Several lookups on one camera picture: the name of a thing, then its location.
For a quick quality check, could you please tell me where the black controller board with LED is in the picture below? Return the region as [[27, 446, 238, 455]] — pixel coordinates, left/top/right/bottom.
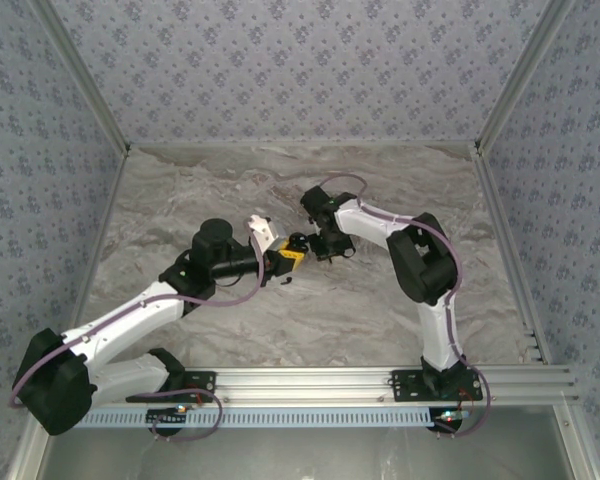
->
[[429, 407, 474, 441], [146, 405, 189, 441]]

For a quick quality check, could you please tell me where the grey metal panel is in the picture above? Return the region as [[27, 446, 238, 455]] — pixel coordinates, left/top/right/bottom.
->
[[7, 404, 600, 480]]

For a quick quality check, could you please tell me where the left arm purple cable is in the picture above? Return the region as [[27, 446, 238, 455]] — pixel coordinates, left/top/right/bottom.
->
[[8, 232, 269, 444]]

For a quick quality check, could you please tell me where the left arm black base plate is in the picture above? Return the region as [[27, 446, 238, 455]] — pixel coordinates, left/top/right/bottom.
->
[[124, 368, 217, 404]]

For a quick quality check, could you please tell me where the aluminium mounting rail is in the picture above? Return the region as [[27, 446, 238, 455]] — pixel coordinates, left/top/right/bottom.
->
[[36, 366, 580, 407]]

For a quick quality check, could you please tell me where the slotted white cable duct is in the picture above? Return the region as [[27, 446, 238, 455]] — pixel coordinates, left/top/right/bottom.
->
[[74, 409, 444, 430]]

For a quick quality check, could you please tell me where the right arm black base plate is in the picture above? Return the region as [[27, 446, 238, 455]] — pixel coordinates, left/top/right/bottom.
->
[[391, 368, 484, 404]]

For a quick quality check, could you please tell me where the aluminium frame post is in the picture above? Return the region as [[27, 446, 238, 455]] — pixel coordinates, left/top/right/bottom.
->
[[473, 0, 580, 152]]

